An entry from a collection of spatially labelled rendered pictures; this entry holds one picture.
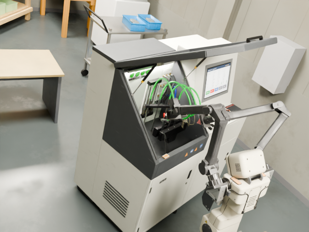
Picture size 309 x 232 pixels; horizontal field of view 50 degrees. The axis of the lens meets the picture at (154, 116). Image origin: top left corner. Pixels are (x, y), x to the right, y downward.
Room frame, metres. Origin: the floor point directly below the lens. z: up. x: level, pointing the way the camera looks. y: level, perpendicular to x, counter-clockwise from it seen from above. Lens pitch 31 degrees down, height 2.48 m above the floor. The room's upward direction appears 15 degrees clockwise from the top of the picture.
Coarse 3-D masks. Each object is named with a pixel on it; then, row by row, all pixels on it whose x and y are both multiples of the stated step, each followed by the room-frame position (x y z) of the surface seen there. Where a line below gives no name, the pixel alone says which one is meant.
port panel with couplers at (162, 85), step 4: (168, 68) 2.69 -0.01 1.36; (172, 68) 2.73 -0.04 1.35; (164, 72) 2.65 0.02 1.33; (168, 72) 2.69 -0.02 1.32; (164, 76) 2.63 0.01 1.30; (168, 76) 2.66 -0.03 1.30; (164, 80) 2.67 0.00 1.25; (160, 84) 2.64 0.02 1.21; (164, 84) 2.68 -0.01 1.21; (160, 88) 2.66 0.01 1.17; (160, 92) 2.67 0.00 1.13; (164, 92) 2.71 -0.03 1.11; (156, 96) 2.63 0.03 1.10
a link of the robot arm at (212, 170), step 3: (207, 165) 1.62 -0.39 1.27; (210, 165) 1.63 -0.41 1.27; (213, 165) 1.64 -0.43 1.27; (210, 168) 1.61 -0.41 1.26; (213, 168) 1.61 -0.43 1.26; (216, 168) 1.62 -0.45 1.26; (210, 171) 1.59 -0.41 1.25; (213, 171) 1.60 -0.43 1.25; (216, 171) 1.61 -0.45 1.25; (207, 174) 1.60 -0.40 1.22; (210, 174) 1.58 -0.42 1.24
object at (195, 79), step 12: (180, 48) 2.77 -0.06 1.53; (192, 60) 2.69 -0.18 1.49; (204, 60) 2.75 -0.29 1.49; (216, 60) 2.91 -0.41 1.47; (192, 72) 2.67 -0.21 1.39; (204, 72) 2.75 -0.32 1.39; (192, 84) 2.65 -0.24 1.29; (228, 96) 3.11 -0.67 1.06; (240, 120) 2.93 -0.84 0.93; (228, 132) 2.78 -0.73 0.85; (228, 144) 2.88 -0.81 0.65; (204, 156) 2.51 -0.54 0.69; (192, 180) 2.47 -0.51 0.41; (204, 180) 2.70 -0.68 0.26; (192, 192) 2.56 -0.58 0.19
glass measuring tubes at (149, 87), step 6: (156, 78) 2.57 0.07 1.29; (150, 84) 2.47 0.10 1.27; (156, 84) 2.54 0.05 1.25; (150, 90) 2.51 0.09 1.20; (156, 90) 2.57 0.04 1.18; (144, 96) 2.48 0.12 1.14; (144, 102) 2.50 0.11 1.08; (150, 102) 2.54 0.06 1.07; (144, 108) 2.48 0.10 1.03; (150, 108) 2.58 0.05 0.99; (144, 114) 2.50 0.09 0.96; (150, 114) 2.56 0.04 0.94
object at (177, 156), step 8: (200, 136) 2.42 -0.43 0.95; (192, 144) 2.27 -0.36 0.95; (200, 144) 2.37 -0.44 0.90; (176, 152) 2.10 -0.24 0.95; (184, 152) 2.18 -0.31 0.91; (192, 152) 2.29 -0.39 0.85; (160, 160) 1.95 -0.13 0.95; (168, 160) 2.01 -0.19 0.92; (176, 160) 2.11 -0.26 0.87; (184, 160) 2.22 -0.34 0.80; (160, 168) 1.95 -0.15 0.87; (168, 168) 2.05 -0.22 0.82
